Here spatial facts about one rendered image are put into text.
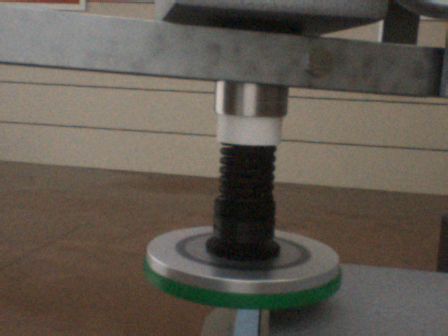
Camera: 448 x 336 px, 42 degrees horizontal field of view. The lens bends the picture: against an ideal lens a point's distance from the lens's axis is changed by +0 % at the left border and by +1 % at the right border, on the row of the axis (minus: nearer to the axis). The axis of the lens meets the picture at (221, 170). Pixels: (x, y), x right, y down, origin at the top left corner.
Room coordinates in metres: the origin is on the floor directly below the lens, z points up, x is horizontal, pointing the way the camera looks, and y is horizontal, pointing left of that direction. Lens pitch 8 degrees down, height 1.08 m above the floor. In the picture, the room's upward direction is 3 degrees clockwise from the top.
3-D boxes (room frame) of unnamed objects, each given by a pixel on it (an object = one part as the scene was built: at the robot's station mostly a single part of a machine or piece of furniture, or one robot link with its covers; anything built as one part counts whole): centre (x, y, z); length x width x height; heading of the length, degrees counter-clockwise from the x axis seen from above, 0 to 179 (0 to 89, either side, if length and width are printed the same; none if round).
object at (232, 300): (0.63, -0.03, 0.89); 0.22 x 0.22 x 0.04
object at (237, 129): (0.63, -0.03, 1.04); 0.07 x 0.07 x 0.04
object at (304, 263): (0.63, -0.03, 0.89); 0.21 x 0.21 x 0.01
